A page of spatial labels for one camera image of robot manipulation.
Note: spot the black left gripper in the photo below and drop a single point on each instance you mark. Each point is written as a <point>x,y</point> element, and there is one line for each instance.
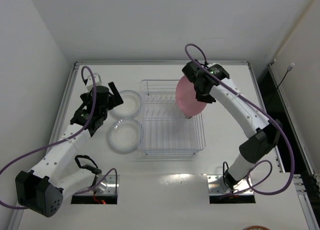
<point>113,96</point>

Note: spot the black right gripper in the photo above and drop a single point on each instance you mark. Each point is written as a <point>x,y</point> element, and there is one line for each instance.
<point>203,90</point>

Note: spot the pink plastic plate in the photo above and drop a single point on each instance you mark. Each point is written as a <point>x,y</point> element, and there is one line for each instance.
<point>185,95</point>

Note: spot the green rimmed white plate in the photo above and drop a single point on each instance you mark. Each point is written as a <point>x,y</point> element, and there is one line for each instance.
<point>188,117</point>

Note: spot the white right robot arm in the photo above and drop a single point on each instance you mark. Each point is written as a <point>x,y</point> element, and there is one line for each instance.
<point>262,134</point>

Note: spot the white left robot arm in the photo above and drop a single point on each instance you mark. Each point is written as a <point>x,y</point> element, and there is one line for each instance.
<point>59,174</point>

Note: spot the far blue rimmed glass plate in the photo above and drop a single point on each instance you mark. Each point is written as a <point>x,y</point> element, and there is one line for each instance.
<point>131,104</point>

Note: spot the blue rimmed glass plate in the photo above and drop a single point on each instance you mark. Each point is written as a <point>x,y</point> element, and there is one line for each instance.
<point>131,104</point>
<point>124,136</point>

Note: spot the near blue rimmed glass plate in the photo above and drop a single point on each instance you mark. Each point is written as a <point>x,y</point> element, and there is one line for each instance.
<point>124,136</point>

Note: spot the orange rimmed round object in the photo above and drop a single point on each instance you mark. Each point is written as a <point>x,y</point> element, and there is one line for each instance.
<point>256,227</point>

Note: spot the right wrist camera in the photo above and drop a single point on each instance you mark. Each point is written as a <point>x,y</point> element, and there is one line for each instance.
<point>192,71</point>

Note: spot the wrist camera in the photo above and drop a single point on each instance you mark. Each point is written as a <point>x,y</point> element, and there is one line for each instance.
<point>89,82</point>
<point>192,71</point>

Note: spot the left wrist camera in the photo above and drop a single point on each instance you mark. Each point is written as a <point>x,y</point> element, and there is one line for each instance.
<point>89,82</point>

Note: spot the white wire dish rack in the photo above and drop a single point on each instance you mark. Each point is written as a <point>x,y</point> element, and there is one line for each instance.
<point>164,129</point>

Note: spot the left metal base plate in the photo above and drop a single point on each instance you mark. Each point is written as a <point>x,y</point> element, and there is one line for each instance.
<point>109,187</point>

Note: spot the metal base plate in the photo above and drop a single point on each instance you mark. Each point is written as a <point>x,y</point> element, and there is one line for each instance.
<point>109,187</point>
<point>216,187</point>

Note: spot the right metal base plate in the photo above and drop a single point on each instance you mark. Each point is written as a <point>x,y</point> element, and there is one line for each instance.
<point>216,187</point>

